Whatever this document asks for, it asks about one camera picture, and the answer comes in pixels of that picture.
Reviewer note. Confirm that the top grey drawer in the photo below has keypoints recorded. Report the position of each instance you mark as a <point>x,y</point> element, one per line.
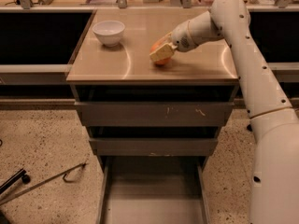
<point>154,106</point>

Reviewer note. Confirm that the white ceramic bowl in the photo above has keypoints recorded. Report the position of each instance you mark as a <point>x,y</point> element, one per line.
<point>109,33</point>

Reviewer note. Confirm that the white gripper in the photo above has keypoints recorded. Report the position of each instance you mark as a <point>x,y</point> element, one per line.
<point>181,38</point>

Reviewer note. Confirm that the bottom grey open drawer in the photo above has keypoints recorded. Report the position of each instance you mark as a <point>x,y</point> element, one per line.
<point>153,190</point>

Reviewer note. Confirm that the black caster leg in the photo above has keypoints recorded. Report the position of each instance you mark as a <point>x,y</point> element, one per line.
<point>21,174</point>

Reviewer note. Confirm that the metal hook rod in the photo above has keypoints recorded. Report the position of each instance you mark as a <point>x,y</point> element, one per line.
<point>63,175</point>

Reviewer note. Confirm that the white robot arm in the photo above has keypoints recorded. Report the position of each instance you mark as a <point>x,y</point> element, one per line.
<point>275,175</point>

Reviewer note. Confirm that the orange fruit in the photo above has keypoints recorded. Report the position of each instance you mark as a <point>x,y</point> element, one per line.
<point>161,51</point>

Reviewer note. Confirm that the middle grey drawer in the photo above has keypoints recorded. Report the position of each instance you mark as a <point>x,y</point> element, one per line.
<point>153,141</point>

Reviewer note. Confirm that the black power adapter with cable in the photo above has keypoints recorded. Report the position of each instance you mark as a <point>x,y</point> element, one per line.
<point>249,128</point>

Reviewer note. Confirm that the grey drawer cabinet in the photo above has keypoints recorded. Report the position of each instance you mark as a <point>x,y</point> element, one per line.
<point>225,170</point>

